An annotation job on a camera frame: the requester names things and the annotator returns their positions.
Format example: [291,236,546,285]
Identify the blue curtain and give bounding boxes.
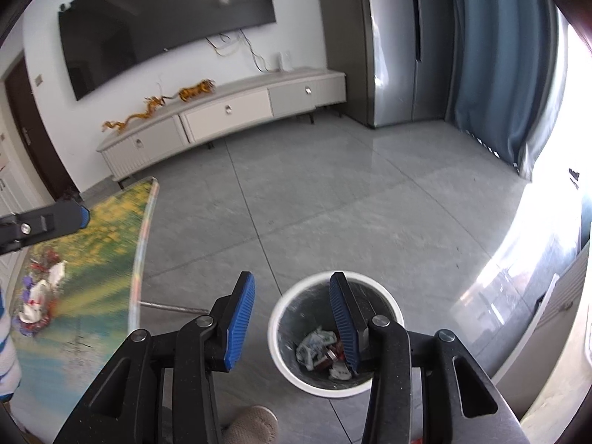
[444,0,567,181]

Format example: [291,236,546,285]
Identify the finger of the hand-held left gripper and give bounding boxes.
[0,201,91,255]

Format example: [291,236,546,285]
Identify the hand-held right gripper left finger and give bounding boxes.
[53,270,256,444]

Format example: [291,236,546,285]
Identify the beige slipper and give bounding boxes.
[219,404,279,444]

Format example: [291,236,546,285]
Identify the dark brown door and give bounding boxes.
[4,53,79,199]

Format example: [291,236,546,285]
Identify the wall-mounted black television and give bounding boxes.
[58,0,277,101]

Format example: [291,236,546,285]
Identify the large red white wrapper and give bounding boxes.
[25,261,69,324]

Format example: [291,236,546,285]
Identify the golden tiger figurine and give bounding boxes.
[178,80,217,102]

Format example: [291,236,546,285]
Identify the white plastic bag green print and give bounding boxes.
[296,327,338,371]

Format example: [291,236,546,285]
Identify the metal table leg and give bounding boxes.
[139,300,209,315]

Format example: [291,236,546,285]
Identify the white trash bin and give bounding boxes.
[267,271,404,398]

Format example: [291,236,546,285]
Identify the grey refrigerator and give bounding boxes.
[314,0,456,129]

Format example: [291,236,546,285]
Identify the golden dragon figurine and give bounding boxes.
[102,95,179,134]

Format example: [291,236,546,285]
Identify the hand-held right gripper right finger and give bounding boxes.
[328,272,530,444]

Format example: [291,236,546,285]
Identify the television cables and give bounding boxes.
[206,28,278,72]

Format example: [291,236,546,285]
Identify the beige television cabinet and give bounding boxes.
[96,67,347,185]

